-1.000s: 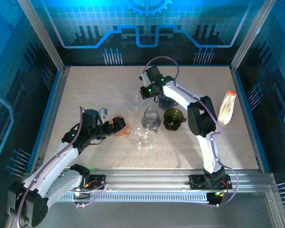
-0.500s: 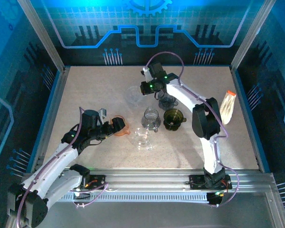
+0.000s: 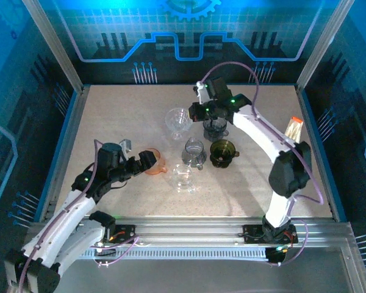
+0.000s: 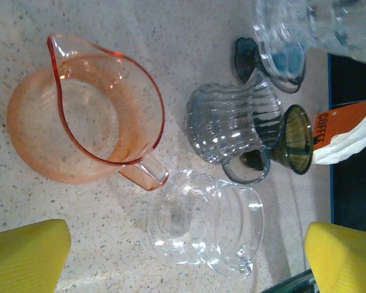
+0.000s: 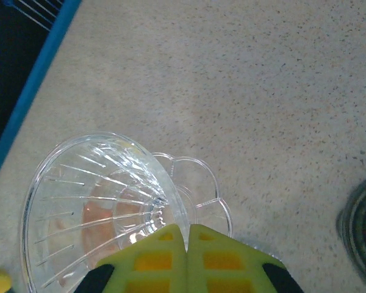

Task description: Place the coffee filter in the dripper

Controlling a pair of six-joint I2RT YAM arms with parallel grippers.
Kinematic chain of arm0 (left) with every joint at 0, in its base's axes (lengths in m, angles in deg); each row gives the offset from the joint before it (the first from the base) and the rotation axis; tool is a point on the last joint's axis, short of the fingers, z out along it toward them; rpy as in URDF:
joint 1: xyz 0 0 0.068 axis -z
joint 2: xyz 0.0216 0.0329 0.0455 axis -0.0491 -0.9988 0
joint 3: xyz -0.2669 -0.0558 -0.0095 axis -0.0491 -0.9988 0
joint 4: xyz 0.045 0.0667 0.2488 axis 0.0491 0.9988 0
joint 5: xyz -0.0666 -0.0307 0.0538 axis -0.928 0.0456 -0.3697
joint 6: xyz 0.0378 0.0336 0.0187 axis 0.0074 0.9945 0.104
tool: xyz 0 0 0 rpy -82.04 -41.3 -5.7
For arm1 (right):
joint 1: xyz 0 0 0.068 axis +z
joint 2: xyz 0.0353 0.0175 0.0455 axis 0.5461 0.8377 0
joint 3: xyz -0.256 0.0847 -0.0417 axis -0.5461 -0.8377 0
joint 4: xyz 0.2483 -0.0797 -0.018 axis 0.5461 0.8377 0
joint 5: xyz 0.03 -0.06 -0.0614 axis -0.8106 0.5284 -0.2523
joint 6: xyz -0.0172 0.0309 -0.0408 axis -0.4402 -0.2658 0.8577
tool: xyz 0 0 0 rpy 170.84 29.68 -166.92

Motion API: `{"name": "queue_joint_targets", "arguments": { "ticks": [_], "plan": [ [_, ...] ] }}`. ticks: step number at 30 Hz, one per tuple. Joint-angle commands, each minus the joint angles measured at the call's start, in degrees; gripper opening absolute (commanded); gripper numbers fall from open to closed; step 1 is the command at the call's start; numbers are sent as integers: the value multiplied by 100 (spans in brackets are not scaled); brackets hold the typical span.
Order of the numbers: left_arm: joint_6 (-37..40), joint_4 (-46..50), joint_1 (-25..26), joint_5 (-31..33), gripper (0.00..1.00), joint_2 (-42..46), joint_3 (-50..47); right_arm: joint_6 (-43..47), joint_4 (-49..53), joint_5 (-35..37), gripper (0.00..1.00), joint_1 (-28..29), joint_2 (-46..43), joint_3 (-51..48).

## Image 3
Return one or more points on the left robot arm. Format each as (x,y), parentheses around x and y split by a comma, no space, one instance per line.
(70,213)

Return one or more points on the clear glass coffee server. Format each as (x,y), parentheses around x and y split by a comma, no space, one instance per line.
(183,177)

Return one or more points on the black electronics bracket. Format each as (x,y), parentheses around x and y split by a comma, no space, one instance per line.
(274,258)

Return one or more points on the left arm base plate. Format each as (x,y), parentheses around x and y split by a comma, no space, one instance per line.
(126,233)

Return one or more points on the aluminium frame post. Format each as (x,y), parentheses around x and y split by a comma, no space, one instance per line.
(55,45)
(323,45)

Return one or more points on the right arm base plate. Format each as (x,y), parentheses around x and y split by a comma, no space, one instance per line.
(251,235)

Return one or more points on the olive green coffee dripper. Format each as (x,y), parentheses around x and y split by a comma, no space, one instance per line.
(221,151)

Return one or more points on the dark glass server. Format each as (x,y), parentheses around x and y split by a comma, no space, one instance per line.
(220,128)

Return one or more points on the aluminium front rail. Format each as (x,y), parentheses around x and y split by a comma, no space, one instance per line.
(186,229)

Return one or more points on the aluminium side rail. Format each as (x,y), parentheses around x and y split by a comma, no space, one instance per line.
(65,152)

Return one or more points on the grey glass coffee server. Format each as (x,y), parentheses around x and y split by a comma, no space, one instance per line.
(193,154)

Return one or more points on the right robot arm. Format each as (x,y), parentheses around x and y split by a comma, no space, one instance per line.
(256,128)

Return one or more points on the clear plastic coffee dripper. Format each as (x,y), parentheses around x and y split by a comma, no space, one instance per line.
(177,117)

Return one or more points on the coffee filter package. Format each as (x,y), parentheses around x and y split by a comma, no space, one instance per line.
(293,129)

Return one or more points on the orange glass coffee server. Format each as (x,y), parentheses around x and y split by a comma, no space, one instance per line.
(160,159)

